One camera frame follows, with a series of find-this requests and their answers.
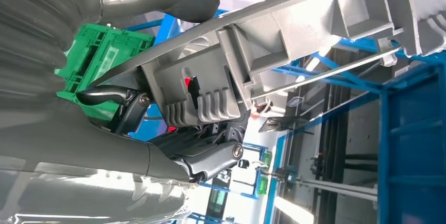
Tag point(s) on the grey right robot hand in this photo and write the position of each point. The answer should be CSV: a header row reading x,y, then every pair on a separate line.
x,y
87,152

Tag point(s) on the blue metal shelf rack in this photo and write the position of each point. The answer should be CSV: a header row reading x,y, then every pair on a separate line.
x,y
383,152

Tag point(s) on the green plastic crate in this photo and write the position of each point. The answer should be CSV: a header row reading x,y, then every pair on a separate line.
x,y
104,51

